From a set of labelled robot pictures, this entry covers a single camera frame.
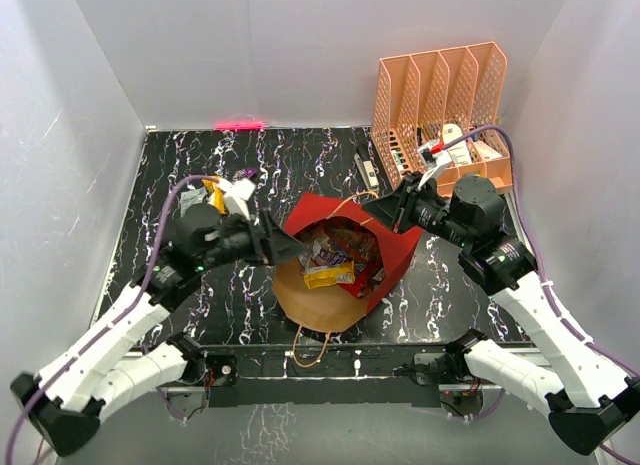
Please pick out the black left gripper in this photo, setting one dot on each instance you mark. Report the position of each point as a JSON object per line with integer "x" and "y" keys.
{"x": 269, "y": 244}

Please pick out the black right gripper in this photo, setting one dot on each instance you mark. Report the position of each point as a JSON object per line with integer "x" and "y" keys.
{"x": 395, "y": 210}

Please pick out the brown M&M's packet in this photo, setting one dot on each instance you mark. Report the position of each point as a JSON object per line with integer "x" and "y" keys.
{"x": 331, "y": 258}

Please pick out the red brown paper bag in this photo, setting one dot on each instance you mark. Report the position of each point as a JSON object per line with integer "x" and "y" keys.
{"x": 315, "y": 301}

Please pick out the purple M&M's packet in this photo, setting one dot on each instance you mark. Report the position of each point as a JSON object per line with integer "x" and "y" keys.
{"x": 245, "y": 173}

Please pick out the yellow snack packet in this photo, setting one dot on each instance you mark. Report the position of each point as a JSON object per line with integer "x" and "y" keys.
{"x": 215, "y": 195}

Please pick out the silver snack wrapper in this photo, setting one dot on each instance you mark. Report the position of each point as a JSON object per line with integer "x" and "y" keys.
{"x": 191, "y": 197}
{"x": 314, "y": 254}

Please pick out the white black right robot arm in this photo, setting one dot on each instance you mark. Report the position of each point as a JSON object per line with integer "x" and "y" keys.
{"x": 584, "y": 395}

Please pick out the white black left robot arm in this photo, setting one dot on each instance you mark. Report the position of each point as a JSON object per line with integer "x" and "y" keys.
{"x": 68, "y": 400}

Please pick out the red snack packet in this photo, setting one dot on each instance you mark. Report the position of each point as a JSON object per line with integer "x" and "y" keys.
{"x": 363, "y": 250}

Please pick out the green white tube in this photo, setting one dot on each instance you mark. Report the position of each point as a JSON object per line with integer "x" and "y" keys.
{"x": 400, "y": 160}

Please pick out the beige black stapler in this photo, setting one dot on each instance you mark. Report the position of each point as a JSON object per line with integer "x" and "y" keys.
{"x": 365, "y": 166}

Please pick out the peach plastic file organizer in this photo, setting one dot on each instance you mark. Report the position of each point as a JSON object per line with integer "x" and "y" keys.
{"x": 417, "y": 94}

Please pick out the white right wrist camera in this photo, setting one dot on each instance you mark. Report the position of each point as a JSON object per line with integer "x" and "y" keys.
{"x": 438, "y": 163}

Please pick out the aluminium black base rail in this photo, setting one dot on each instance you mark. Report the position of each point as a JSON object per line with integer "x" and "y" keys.
{"x": 411, "y": 374}

